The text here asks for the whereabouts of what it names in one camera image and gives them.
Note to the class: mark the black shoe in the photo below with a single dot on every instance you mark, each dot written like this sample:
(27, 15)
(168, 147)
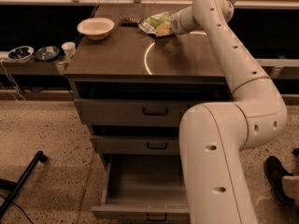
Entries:
(274, 172)

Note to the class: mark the blue patterned bowl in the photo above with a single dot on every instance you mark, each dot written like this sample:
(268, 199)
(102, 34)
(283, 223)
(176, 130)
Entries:
(22, 54)

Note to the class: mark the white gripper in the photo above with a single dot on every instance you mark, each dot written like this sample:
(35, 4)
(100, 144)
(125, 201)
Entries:
(176, 24)

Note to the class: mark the top grey drawer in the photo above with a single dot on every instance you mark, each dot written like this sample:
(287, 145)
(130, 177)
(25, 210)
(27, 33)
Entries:
(144, 113)

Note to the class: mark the bottom grey drawer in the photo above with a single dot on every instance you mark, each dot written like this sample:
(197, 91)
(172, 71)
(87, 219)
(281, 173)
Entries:
(144, 187)

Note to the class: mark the black stand leg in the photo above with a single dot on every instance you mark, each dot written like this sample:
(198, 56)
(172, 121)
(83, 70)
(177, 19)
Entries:
(15, 186)

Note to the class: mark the white paper cup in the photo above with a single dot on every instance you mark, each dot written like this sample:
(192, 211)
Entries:
(69, 49)

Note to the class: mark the dark snack bar package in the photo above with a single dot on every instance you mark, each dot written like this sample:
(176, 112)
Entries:
(131, 22)

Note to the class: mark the middle grey drawer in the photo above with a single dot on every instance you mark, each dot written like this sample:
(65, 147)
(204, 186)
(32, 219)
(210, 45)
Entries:
(137, 145)

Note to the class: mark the white bowl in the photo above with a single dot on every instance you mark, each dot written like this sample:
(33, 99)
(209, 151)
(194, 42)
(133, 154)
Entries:
(96, 28)

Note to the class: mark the grey drawer cabinet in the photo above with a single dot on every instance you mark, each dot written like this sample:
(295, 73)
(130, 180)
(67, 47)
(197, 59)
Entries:
(131, 65)

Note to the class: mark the grey drawer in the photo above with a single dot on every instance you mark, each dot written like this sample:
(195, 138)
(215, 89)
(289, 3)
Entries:
(144, 113)
(144, 187)
(137, 145)

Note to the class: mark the grey side shelf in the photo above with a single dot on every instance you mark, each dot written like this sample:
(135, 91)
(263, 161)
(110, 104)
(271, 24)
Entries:
(34, 67)

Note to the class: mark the green jalapeno chip bag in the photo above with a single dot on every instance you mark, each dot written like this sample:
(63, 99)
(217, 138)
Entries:
(149, 25)

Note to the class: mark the dark blue bowl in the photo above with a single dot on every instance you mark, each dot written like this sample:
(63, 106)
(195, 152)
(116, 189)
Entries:
(47, 54)

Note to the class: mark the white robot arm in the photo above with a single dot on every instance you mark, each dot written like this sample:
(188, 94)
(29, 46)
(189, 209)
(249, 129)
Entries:
(211, 135)

